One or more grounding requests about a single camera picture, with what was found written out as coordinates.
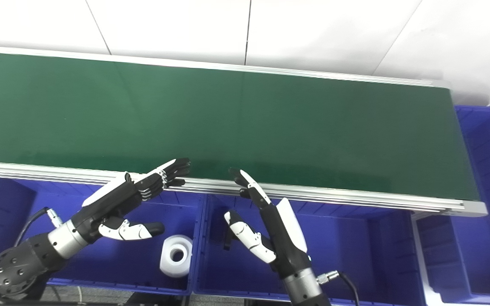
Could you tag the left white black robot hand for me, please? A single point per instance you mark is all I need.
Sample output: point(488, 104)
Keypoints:
point(109, 204)

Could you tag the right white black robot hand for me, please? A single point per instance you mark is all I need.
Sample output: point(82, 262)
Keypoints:
point(285, 238)

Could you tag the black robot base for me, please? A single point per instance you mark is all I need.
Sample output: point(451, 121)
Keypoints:
point(155, 300)

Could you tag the black flanged machine part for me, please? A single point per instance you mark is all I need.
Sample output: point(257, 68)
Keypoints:
point(227, 242)

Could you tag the blue plastic bin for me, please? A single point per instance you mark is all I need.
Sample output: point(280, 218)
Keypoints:
point(483, 255)
point(100, 263)
point(355, 255)

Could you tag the green conveyor belt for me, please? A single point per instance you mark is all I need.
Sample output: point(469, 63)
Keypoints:
point(270, 127)
point(355, 197)

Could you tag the white cylindrical plastic part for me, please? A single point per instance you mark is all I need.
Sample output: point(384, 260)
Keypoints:
point(168, 265)

